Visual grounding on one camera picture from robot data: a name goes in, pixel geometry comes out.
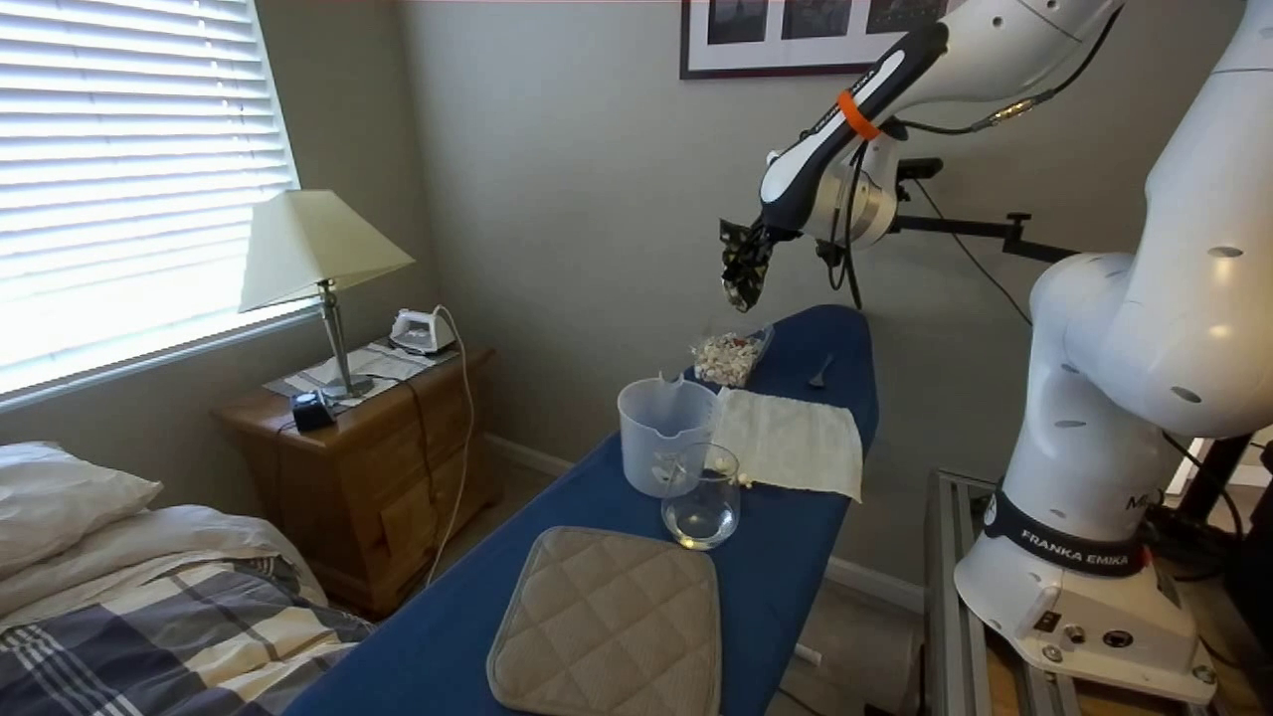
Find wooden nightstand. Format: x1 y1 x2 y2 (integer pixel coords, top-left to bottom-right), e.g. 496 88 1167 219
214 346 502 622

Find blue ironing board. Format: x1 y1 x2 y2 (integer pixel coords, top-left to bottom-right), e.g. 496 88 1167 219
282 304 881 716

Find white window blinds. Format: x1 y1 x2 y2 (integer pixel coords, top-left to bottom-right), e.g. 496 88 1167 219
0 0 305 382

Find clear plastic measuring jug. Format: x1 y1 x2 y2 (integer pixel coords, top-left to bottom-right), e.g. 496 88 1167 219
616 373 732 500

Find grey quilted pot holder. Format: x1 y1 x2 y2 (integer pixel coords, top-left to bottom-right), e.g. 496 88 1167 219
481 523 729 716

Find clear glass cup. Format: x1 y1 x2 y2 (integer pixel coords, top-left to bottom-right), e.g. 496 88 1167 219
661 443 758 555

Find blue plaid duvet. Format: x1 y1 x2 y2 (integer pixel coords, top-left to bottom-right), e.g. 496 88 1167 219
0 563 375 716

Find orange strap on arm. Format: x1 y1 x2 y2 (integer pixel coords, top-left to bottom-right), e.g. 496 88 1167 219
832 88 885 149

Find white pillow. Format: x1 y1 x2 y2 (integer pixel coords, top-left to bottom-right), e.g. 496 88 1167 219
0 438 167 580

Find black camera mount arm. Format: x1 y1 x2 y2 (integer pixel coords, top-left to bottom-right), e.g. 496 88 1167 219
877 154 1082 267

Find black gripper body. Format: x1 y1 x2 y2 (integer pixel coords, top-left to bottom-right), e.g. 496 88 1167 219
736 215 786 271

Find white cloth napkin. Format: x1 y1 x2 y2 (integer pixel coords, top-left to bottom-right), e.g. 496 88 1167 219
712 388 867 504

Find small black alarm clock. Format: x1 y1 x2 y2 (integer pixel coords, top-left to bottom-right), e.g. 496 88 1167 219
291 390 339 434

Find white power cable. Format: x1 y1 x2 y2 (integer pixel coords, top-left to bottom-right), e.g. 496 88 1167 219
416 307 481 588

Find white bed sheet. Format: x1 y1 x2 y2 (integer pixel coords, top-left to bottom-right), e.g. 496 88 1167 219
0 500 330 630

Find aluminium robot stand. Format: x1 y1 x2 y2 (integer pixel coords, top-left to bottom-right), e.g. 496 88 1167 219
924 462 1273 716

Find black framed picture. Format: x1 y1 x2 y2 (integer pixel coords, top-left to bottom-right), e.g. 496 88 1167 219
681 0 956 81

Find papers on nightstand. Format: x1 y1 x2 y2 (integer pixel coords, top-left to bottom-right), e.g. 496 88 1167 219
267 339 442 410

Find small white device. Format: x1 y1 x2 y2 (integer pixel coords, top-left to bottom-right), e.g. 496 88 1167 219
391 304 460 357

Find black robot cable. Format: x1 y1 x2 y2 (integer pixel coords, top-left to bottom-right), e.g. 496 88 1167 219
816 12 1128 311

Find cream shade table lamp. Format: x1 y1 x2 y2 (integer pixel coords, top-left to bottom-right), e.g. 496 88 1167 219
238 187 416 397

